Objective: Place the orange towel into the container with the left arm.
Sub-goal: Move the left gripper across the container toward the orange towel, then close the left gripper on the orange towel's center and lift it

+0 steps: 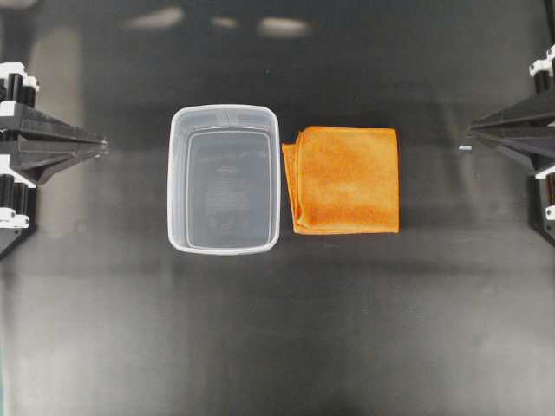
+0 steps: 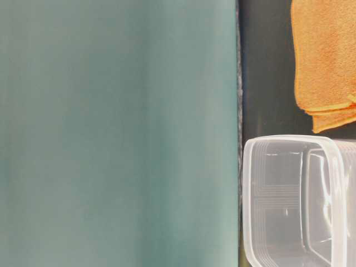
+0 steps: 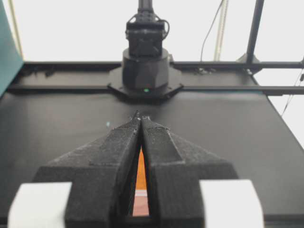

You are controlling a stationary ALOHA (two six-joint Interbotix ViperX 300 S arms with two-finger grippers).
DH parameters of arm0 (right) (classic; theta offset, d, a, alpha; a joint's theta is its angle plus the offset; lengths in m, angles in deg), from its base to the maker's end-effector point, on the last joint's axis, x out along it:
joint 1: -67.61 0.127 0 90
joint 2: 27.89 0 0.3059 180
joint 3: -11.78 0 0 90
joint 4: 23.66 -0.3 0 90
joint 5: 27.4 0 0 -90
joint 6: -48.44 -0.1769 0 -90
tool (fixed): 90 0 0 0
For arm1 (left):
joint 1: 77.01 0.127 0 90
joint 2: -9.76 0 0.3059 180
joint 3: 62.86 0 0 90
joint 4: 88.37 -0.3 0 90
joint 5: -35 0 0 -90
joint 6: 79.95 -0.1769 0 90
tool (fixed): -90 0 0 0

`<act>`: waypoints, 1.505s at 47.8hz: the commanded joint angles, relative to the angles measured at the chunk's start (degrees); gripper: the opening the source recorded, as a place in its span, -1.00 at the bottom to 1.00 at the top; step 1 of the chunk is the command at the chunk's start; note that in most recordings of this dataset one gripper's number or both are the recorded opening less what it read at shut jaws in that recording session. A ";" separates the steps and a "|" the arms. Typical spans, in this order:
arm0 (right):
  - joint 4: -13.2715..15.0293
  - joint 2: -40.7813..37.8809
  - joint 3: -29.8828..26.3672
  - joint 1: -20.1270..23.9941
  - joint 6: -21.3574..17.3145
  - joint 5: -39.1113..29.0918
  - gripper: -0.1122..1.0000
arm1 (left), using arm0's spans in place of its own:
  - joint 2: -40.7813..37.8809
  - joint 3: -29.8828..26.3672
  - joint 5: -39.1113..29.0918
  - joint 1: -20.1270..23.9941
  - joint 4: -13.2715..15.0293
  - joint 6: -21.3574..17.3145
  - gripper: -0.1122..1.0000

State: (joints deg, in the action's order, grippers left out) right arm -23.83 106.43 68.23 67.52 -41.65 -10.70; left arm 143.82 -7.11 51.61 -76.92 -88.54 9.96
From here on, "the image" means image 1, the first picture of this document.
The orange folded towel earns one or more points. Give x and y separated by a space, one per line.
343 180

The clear plastic container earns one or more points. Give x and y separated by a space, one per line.
224 180

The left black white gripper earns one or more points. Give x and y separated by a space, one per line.
56 146

